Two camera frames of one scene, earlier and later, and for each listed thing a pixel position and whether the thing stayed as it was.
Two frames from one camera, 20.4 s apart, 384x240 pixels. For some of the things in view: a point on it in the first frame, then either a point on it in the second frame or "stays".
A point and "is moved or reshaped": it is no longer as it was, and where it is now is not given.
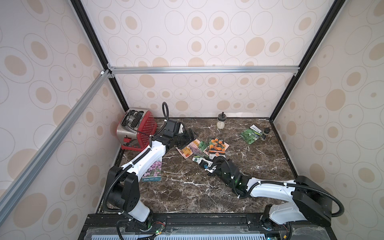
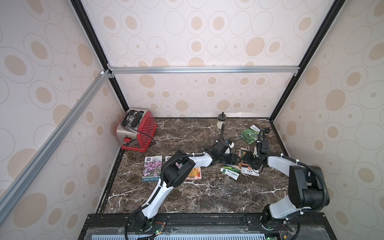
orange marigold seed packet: x=217 y=148 is moved or reshaped
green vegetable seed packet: x=251 y=134 stays
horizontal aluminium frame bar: x=205 y=70 stays
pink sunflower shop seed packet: x=190 y=149 to x=195 y=174
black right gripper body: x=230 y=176 to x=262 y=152
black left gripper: x=189 y=138 to x=234 y=160
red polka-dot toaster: x=136 y=128 stays
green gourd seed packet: x=202 y=145 is moved or reshaped
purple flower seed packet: x=154 y=172 stays
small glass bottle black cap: x=222 y=118 stays
